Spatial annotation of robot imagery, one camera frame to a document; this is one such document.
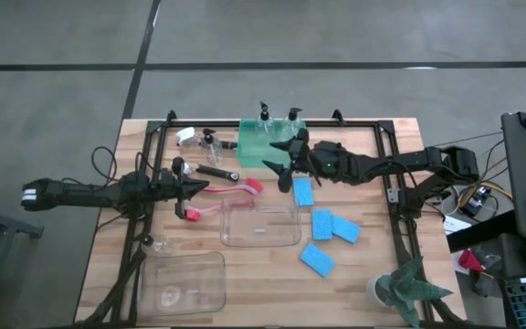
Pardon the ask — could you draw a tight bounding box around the black handle white brush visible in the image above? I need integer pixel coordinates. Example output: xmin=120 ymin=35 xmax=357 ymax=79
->
xmin=174 ymin=126 xmax=239 ymax=152
xmin=181 ymin=160 xmax=241 ymax=183

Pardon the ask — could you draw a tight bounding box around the blue sponge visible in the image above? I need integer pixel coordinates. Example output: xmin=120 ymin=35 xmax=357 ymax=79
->
xmin=311 ymin=208 xmax=333 ymax=241
xmin=292 ymin=176 xmax=315 ymax=207
xmin=330 ymin=213 xmax=363 ymax=245
xmin=299 ymin=241 xmax=337 ymax=279

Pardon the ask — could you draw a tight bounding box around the teal plastic tray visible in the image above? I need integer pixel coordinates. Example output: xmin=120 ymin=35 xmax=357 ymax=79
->
xmin=236 ymin=117 xmax=309 ymax=169

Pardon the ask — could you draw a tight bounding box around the white paper sheet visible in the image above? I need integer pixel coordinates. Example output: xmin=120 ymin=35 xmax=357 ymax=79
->
xmin=443 ymin=214 xmax=474 ymax=237

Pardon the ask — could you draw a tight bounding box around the yellow cable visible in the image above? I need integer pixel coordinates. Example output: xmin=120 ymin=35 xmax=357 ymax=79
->
xmin=484 ymin=157 xmax=514 ymax=198

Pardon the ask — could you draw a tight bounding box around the red cone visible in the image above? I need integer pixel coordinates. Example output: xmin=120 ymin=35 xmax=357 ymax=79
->
xmin=457 ymin=249 xmax=487 ymax=274

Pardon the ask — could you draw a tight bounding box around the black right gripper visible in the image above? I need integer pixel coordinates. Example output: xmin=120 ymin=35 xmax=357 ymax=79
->
xmin=262 ymin=127 xmax=326 ymax=194

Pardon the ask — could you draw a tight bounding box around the red bristle dish brush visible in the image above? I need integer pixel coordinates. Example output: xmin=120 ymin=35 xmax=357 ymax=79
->
xmin=201 ymin=176 xmax=265 ymax=196
xmin=184 ymin=196 xmax=256 ymax=223

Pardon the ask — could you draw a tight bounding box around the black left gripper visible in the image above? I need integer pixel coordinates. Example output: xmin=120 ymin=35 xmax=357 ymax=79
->
xmin=155 ymin=156 xmax=210 ymax=220

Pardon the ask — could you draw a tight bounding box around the potted plant white pot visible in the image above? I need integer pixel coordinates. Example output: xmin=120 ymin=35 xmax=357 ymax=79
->
xmin=365 ymin=255 xmax=455 ymax=329

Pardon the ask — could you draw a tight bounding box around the black controller box blue light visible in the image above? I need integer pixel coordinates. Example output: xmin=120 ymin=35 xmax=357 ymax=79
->
xmin=458 ymin=185 xmax=492 ymax=218

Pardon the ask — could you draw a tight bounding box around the clear plastic bin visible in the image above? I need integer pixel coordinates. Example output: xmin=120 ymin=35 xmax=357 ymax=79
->
xmin=137 ymin=250 xmax=227 ymax=319
xmin=219 ymin=204 xmax=302 ymax=249

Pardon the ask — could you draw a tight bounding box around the black metal rig frame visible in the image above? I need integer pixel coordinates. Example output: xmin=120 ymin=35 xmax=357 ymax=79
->
xmin=78 ymin=109 xmax=468 ymax=329

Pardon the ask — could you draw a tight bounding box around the black cable loop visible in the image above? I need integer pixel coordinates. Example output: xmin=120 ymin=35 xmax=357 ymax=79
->
xmin=90 ymin=145 xmax=119 ymax=183

